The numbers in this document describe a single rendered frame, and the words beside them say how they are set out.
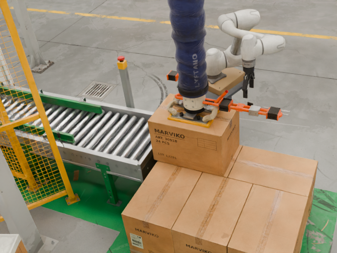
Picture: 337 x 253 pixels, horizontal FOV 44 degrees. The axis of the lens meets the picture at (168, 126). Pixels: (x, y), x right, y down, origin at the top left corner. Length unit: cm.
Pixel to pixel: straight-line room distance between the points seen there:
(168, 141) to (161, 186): 35
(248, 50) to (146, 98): 267
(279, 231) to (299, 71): 305
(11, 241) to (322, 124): 333
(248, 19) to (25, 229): 235
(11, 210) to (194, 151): 143
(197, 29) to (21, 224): 199
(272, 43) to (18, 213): 222
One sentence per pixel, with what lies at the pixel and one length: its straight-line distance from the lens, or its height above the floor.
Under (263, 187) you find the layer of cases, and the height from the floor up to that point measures 54.
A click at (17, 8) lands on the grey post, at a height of 91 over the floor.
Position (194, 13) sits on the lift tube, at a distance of 273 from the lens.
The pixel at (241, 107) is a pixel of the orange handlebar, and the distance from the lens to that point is 302.
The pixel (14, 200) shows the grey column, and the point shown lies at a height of 63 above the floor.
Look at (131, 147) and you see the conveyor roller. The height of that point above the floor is 54.
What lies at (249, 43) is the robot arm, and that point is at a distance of 273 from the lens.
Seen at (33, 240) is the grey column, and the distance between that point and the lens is 369.
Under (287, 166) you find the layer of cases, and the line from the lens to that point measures 337.
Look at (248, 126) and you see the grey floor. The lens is 463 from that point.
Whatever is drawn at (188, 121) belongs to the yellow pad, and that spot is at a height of 96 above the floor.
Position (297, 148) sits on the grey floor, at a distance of 437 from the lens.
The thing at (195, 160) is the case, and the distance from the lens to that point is 325.
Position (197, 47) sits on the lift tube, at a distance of 285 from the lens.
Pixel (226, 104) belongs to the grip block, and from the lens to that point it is 304.
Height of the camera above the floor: 282
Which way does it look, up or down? 37 degrees down
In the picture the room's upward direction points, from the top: 8 degrees counter-clockwise
